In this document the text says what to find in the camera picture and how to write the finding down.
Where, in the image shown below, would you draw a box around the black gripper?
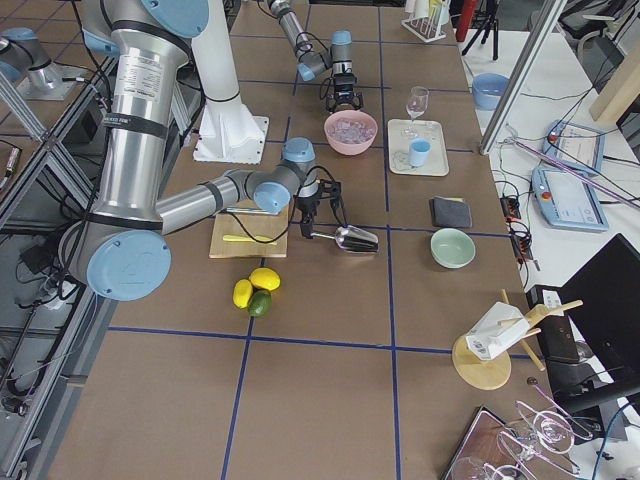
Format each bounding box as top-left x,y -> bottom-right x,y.
296,179 -> 344,239
326,73 -> 363,112

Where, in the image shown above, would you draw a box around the clear ice cubes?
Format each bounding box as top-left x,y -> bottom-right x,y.
326,112 -> 376,144

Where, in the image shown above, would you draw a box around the silver metal ice scoop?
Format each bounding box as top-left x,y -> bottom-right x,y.
311,225 -> 379,253

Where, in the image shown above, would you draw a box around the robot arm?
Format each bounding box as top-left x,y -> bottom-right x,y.
266,0 -> 364,113
59,1 -> 320,301

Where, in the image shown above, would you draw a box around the light blue cup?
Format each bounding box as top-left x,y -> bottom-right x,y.
408,138 -> 431,168

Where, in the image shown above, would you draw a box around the wooden cutting board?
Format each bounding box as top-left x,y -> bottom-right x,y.
209,200 -> 289,259

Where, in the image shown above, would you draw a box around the pink bowl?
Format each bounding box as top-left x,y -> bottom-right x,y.
324,110 -> 378,156

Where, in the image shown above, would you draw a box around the silver knife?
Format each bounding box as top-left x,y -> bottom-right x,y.
225,207 -> 278,216

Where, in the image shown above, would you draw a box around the cream serving tray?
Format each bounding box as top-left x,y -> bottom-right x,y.
387,119 -> 449,177

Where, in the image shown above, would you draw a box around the yellow lemon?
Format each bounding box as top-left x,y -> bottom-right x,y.
249,267 -> 281,291
232,279 -> 254,309

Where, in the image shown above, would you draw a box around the clear wine glass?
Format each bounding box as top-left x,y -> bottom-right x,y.
403,86 -> 429,139

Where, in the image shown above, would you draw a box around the yellow plastic knife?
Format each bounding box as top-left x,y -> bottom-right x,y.
222,234 -> 277,245

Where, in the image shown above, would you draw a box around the green lime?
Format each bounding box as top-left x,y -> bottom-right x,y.
247,289 -> 272,318

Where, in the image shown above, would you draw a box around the white rack with cups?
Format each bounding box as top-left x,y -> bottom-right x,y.
401,0 -> 450,43

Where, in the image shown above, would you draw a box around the dark grey folded cloth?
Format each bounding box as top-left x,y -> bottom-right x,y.
429,196 -> 472,228

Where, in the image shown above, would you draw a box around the blue bowl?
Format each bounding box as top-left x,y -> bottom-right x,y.
471,73 -> 509,111

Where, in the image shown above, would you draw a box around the light green bowl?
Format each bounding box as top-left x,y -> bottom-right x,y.
430,228 -> 476,269

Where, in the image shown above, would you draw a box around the wooden mug tree stand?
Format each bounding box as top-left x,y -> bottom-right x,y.
452,289 -> 583,390

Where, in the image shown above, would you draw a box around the white carton box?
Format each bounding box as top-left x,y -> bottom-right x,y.
465,302 -> 529,361

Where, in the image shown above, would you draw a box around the teach pendant far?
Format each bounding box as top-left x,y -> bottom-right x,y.
542,120 -> 604,175

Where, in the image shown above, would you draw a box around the teach pendant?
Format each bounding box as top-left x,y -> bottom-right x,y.
542,120 -> 604,175
531,167 -> 609,232

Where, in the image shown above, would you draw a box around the teach pendant near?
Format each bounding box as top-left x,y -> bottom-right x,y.
531,167 -> 609,232

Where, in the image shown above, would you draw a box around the black monitor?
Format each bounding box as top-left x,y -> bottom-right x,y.
560,233 -> 639,413

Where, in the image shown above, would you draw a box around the hanging wine glasses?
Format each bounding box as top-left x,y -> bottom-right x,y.
443,378 -> 593,479

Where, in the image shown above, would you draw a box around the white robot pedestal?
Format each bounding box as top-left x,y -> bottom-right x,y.
192,1 -> 269,165

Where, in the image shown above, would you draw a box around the black camera tripod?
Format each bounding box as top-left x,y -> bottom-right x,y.
461,0 -> 501,61

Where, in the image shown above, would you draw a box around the aluminium frame post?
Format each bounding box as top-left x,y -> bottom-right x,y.
479,0 -> 568,155

